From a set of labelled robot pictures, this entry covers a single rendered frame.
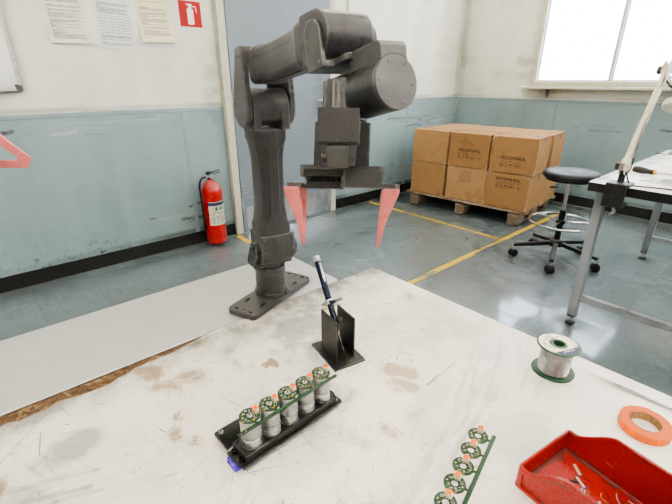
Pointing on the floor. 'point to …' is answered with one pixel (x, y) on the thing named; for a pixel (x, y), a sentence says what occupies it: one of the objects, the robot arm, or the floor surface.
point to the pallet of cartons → (485, 167)
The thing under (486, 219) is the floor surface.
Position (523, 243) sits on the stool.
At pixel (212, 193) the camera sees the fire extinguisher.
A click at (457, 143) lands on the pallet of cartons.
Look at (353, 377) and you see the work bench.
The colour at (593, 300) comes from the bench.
